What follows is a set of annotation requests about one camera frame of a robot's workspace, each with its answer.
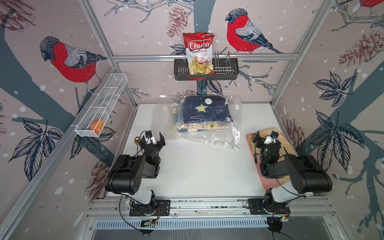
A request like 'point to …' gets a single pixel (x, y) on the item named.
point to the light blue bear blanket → (183, 127)
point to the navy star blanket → (205, 108)
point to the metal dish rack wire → (222, 64)
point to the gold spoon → (136, 140)
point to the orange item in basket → (97, 126)
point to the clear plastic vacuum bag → (230, 138)
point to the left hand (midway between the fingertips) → (154, 131)
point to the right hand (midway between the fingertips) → (265, 132)
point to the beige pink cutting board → (256, 148)
